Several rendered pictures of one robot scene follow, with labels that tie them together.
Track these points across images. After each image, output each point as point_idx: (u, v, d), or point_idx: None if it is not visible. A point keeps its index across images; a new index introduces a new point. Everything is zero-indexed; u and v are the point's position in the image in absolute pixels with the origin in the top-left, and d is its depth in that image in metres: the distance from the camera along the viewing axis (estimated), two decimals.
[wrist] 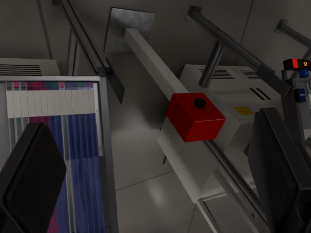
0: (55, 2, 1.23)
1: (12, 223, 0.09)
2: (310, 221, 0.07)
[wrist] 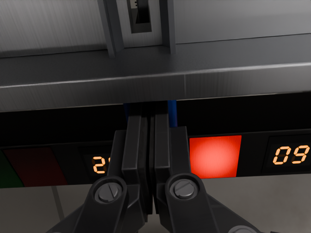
0: None
1: (140, 190, 0.10)
2: (169, 211, 0.08)
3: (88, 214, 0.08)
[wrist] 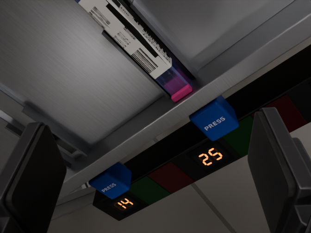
0: None
1: (12, 223, 0.09)
2: (309, 221, 0.07)
3: None
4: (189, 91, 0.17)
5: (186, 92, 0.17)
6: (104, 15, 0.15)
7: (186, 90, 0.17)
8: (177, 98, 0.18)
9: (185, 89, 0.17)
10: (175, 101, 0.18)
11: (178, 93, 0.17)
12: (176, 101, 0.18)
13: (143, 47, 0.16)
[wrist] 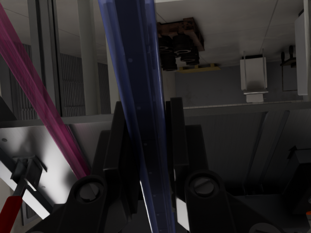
0: None
1: (122, 189, 0.10)
2: (187, 207, 0.08)
3: (70, 215, 0.08)
4: None
5: None
6: None
7: None
8: None
9: None
10: None
11: None
12: None
13: None
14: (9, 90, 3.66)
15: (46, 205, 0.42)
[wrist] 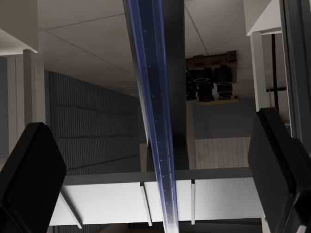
0: None
1: (12, 223, 0.09)
2: (310, 221, 0.07)
3: None
4: None
5: None
6: None
7: None
8: None
9: None
10: None
11: None
12: None
13: None
14: (49, 119, 3.67)
15: None
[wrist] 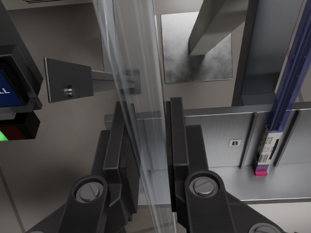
0: None
1: (122, 189, 0.10)
2: (187, 207, 0.08)
3: (70, 215, 0.08)
4: (265, 174, 0.33)
5: (264, 174, 0.33)
6: (271, 140, 0.29)
7: (265, 174, 0.33)
8: (258, 174, 0.33)
9: (265, 174, 0.33)
10: (256, 175, 0.34)
11: (261, 174, 0.33)
12: (256, 175, 0.34)
13: (269, 155, 0.31)
14: None
15: None
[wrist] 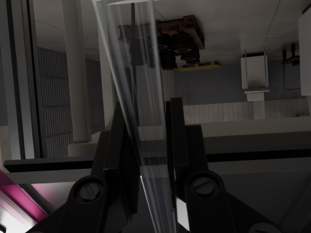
0: None
1: (122, 189, 0.10)
2: (187, 207, 0.08)
3: (70, 215, 0.08)
4: None
5: None
6: None
7: None
8: None
9: None
10: None
11: None
12: None
13: None
14: (4, 90, 3.56)
15: None
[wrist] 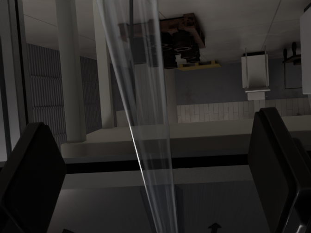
0: None
1: (12, 223, 0.09)
2: (309, 221, 0.07)
3: None
4: None
5: None
6: None
7: None
8: None
9: None
10: None
11: None
12: None
13: None
14: None
15: None
